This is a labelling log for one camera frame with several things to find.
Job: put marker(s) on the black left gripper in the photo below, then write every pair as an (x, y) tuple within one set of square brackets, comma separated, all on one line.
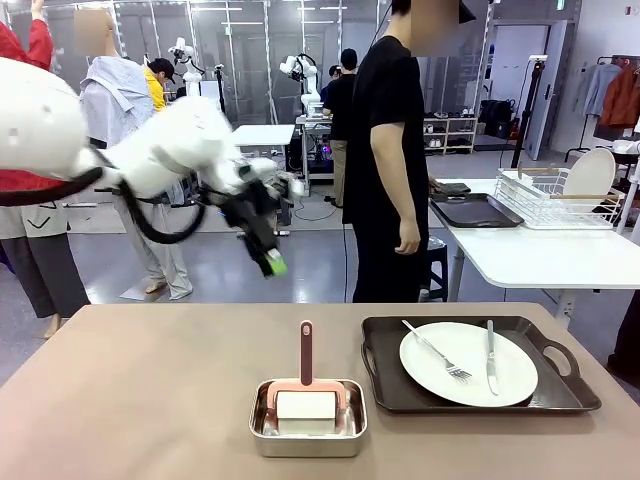
[(250, 210)]

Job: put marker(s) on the dark brown serving tray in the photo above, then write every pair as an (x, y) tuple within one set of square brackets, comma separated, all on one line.
[(385, 390), (475, 212)]

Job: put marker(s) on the silver fork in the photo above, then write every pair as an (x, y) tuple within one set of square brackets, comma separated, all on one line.
[(435, 352)]

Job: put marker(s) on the silver table knife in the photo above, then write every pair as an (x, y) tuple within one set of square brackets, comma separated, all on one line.
[(492, 370)]

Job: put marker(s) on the white round plate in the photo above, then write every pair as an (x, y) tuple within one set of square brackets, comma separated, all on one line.
[(592, 172), (515, 360)]

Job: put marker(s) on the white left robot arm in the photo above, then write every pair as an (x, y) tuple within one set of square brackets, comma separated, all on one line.
[(40, 125)]

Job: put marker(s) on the person right forearm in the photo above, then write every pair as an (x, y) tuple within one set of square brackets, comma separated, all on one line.
[(405, 200)]

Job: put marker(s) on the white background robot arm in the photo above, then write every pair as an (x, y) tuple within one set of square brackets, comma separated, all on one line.
[(305, 75), (187, 70)]

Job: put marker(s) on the person right hand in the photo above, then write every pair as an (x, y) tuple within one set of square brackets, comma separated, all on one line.
[(410, 240)]

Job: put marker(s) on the person left hand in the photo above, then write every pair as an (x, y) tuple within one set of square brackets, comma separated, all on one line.
[(434, 184)]

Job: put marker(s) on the pink lint roller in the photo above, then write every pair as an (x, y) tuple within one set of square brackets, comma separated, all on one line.
[(306, 350)]

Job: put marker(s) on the white background table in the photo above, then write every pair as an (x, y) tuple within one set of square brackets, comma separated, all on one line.
[(265, 135)]

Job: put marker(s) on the grey plastic stool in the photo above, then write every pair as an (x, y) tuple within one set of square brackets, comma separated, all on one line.
[(437, 270)]

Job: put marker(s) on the standing person in black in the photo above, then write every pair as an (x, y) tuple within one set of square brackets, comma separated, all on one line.
[(340, 100)]

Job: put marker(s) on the rectangular steel container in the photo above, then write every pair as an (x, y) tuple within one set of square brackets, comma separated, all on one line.
[(305, 447)]

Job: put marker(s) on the person body in black clothes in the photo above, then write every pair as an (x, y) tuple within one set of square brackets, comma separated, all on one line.
[(385, 100)]

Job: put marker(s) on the dark grey folded cloth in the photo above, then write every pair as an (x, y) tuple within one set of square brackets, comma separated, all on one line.
[(457, 188)]

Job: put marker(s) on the person in yellow top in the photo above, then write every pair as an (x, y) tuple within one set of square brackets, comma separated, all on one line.
[(156, 90)]

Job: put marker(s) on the white shoe rack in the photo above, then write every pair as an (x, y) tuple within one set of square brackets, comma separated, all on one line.
[(450, 135)]

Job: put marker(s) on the mannequin with striped shirt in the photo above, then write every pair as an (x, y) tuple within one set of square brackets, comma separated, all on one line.
[(115, 100)]

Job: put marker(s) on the mannequin with red coat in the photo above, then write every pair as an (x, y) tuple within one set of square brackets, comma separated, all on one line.
[(30, 240)]

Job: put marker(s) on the black bags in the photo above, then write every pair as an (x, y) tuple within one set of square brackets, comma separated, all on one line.
[(497, 117)]

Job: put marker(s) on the black tripod stand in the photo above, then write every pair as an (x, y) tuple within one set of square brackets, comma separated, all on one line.
[(531, 100)]

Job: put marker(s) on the hanging grey shirt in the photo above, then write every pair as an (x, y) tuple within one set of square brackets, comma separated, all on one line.
[(595, 90)]

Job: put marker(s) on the hanging orange jacket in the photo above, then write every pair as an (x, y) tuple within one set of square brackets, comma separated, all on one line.
[(622, 100)]

